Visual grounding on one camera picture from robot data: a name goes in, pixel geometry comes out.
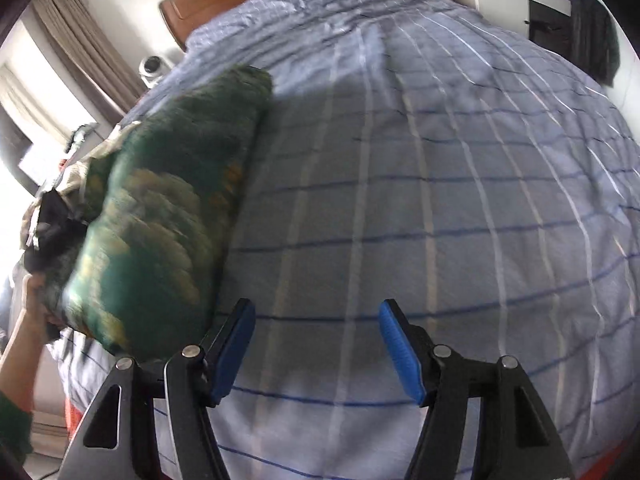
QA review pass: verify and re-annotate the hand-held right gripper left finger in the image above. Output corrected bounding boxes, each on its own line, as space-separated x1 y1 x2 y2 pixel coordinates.
59 297 257 480

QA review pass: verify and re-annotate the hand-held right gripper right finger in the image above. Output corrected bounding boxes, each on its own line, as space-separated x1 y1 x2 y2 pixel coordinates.
378 299 576 480

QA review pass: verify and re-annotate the green floral garment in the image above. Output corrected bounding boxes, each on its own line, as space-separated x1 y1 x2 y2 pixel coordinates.
42 65 275 361

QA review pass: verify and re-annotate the person's left forearm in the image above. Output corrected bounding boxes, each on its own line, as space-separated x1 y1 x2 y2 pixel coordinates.
0 317 53 467

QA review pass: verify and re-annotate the person's left hand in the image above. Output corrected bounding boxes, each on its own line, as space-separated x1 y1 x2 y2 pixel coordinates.
22 275 66 343

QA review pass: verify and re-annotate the sheer beige curtain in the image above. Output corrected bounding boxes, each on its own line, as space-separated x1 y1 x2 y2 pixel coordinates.
0 62 71 151

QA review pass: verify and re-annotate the blue checked duvet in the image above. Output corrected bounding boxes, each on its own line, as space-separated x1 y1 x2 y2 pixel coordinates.
60 0 640 480

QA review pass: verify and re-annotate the brown curtain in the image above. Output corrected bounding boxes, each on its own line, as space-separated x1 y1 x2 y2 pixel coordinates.
32 0 148 126

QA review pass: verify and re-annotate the orange cloth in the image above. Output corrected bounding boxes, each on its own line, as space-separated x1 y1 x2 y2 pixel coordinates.
65 400 621 480

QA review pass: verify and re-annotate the dark jacket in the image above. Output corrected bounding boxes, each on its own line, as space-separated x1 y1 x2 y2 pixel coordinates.
570 0 621 86

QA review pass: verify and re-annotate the white security camera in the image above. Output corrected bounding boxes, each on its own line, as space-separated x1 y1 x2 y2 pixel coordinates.
139 54 173 86

